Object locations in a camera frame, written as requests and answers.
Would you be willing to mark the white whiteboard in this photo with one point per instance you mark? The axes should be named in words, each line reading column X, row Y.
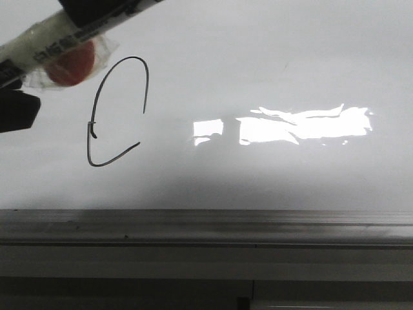
column 300, row 105

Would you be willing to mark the white black whiteboard marker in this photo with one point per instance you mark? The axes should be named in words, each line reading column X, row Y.
column 52, row 37

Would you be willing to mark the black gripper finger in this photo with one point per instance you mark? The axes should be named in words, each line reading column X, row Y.
column 18, row 109
column 86, row 12

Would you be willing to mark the aluminium whiteboard tray frame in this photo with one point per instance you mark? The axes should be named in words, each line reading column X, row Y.
column 267, row 227

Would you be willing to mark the red round magnet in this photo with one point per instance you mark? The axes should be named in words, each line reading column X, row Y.
column 73, row 67

